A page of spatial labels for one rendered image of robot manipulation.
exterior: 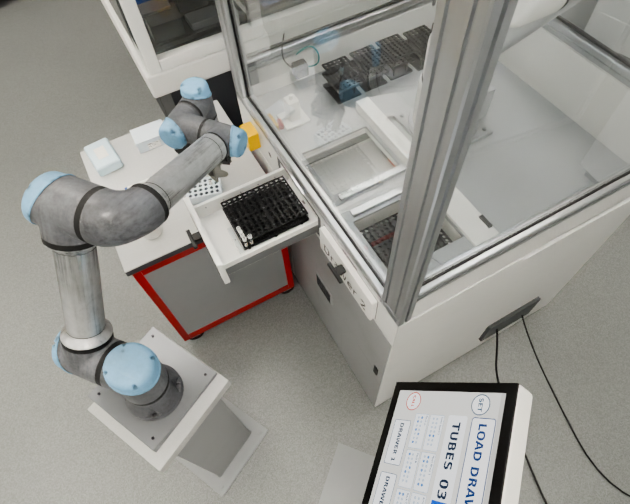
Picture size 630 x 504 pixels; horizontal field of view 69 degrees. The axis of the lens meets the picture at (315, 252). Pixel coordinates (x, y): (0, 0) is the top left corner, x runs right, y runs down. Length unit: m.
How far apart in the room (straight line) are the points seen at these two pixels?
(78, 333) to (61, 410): 1.24
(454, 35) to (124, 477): 2.01
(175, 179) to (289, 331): 1.32
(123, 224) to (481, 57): 0.67
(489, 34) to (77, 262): 0.86
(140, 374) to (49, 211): 0.42
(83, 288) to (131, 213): 0.25
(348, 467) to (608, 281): 1.54
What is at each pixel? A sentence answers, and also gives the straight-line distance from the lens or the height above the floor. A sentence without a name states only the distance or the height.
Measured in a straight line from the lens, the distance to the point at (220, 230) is 1.50.
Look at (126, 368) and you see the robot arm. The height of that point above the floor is 1.01.
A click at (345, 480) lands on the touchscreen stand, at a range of 2.01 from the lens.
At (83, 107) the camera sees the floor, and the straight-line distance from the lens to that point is 3.57.
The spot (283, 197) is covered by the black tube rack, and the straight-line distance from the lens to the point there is 1.46.
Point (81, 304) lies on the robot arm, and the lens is 1.14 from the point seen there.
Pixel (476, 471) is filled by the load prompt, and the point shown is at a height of 1.16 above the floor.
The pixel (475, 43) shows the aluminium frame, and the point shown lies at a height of 1.73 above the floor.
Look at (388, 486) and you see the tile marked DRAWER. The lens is 1.04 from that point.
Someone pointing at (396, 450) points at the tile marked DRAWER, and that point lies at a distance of 1.05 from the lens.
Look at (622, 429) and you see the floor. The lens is 2.38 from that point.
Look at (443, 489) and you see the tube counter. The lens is 0.95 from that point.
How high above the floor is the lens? 2.04
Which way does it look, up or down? 58 degrees down
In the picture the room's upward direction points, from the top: 5 degrees counter-clockwise
